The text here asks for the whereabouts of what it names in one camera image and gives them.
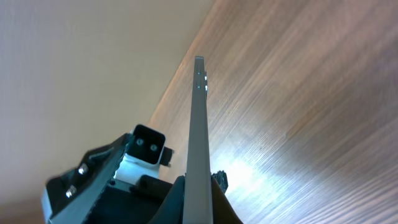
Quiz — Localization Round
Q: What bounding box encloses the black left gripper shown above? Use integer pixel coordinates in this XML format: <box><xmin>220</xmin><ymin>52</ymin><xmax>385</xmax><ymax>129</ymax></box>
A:
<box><xmin>41</xmin><ymin>133</ymin><xmax>243</xmax><ymax>224</ymax></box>

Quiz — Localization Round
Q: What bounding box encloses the Galaxy S25 smartphone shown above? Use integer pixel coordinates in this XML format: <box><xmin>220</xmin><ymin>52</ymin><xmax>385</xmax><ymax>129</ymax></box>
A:
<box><xmin>182</xmin><ymin>56</ymin><xmax>213</xmax><ymax>223</ymax></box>

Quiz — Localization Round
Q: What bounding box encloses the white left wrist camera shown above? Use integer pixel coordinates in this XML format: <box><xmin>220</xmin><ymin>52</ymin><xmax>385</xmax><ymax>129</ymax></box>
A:
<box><xmin>114</xmin><ymin>124</ymin><xmax>174</xmax><ymax>185</ymax></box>

